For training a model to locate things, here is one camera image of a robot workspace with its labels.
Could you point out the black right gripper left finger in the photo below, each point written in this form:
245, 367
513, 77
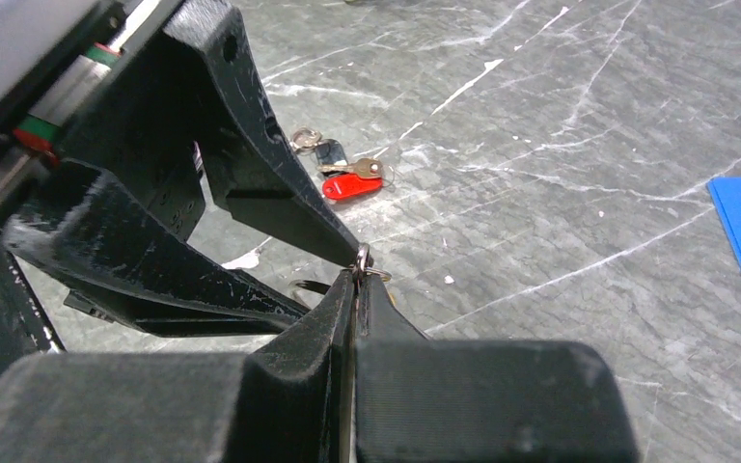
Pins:
289, 401

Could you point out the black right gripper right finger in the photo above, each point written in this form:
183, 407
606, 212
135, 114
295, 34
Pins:
420, 399

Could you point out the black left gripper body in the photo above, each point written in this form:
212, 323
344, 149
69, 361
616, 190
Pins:
93, 114

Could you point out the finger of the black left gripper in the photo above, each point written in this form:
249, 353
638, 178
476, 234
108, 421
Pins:
85, 229
251, 169

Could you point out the red key tag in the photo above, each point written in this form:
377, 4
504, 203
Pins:
348, 186

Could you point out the large metal keyring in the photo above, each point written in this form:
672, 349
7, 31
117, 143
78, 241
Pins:
296, 288

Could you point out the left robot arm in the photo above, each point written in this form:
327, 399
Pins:
112, 114

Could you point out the black key fob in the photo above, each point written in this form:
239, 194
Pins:
330, 158

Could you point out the brass key with red tag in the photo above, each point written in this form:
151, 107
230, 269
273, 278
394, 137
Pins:
365, 168

